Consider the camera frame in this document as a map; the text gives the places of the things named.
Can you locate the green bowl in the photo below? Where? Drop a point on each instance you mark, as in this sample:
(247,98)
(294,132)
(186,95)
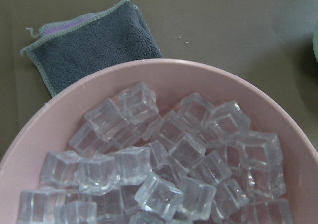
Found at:
(315,41)

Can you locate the grey folded cloth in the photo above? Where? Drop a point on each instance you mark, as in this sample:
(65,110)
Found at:
(67,51)

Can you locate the clear ice cubes pile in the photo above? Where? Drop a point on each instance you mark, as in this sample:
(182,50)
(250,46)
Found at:
(127,164)

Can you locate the pink bowl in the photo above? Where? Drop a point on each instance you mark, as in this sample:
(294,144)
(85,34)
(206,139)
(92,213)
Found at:
(50,128)

